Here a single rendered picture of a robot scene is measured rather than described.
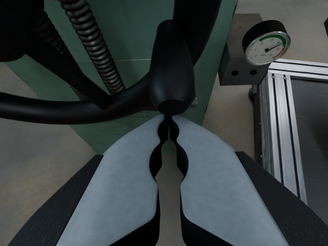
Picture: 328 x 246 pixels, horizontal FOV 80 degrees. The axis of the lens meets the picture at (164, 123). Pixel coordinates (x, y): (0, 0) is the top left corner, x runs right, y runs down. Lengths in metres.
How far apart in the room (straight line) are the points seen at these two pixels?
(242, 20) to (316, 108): 0.58
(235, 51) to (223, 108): 0.69
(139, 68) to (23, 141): 0.88
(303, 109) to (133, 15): 0.74
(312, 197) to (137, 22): 0.70
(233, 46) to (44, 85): 0.42
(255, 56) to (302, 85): 0.66
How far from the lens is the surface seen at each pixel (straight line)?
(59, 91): 0.55
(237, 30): 0.44
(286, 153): 0.78
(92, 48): 0.24
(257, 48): 0.34
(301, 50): 1.51
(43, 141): 1.14
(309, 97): 0.98
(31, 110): 0.26
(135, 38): 0.38
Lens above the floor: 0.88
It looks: 62 degrees down
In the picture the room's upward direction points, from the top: 5 degrees counter-clockwise
